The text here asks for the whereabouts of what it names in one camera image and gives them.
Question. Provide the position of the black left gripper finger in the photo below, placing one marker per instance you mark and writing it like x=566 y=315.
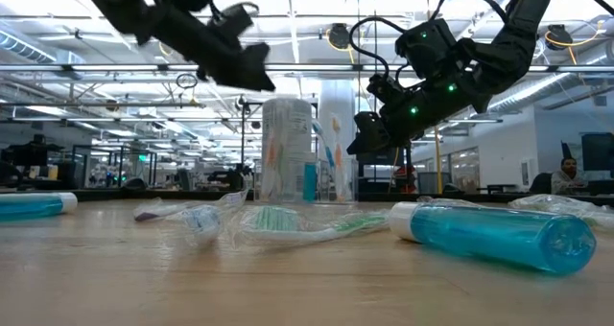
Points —
x=240 y=76
x=254 y=57

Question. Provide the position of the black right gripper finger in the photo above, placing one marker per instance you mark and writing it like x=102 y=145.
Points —
x=369 y=134
x=384 y=88

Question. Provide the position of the blue toothbrush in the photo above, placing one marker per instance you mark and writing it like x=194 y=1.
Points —
x=204 y=223
x=329 y=157

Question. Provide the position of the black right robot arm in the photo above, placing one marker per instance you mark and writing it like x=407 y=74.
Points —
x=518 y=38

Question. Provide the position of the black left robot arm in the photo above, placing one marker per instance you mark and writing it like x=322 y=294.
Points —
x=125 y=5

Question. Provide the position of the black monitor screen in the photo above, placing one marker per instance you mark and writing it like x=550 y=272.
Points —
x=599 y=151
x=399 y=158

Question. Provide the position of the white round building column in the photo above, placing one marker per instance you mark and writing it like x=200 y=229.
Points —
x=338 y=100

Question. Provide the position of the red object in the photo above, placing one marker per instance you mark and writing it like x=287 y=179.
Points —
x=405 y=178

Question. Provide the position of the clear plastic organizer holder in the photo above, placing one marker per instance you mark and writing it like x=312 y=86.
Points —
x=350 y=192

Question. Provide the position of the white cylindrical wipes canister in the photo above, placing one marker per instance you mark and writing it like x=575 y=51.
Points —
x=288 y=124

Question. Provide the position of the grey bin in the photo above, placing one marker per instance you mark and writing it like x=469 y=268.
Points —
x=432 y=182

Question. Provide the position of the green toothbrush in clear wrapper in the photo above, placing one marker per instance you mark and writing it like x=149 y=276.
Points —
x=278 y=219

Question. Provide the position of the black office chair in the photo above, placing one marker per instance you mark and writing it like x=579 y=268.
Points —
x=539 y=184

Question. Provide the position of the person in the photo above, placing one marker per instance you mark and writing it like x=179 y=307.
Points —
x=568 y=172

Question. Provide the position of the purple toothbrush in clear wrapper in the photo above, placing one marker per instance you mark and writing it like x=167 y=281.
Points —
x=148 y=216

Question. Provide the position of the dark workstation equipment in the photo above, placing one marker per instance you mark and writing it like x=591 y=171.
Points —
x=29 y=163

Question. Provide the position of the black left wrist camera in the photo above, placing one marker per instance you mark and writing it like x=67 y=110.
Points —
x=235 y=21

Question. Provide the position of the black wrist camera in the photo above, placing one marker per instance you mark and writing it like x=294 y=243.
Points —
x=427 y=48
x=235 y=21

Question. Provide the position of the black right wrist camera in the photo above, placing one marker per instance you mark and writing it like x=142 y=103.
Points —
x=427 y=48

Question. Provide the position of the black metal stand post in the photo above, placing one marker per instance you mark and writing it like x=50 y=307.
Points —
x=243 y=144

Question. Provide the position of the black workstation frame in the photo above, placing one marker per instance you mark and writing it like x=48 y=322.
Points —
x=120 y=163

